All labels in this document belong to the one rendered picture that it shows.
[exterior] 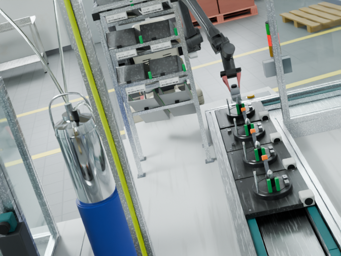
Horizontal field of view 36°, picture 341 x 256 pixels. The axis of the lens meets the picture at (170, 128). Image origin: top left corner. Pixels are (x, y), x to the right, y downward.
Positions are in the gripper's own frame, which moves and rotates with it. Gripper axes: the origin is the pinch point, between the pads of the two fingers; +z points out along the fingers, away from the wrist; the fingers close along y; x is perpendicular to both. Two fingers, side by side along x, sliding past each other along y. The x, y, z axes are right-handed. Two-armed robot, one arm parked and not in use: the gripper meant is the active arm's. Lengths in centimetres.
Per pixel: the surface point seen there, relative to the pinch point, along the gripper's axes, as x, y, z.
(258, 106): 11.0, 10.2, 8.3
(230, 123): 0.0, -5.5, 16.3
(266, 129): -12.3, 8.8, 25.1
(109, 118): -114, -42, 33
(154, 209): -29, -45, 51
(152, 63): -26.4, -34.6, -11.9
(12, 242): -103, -76, 58
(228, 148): -20.2, -9.8, 31.0
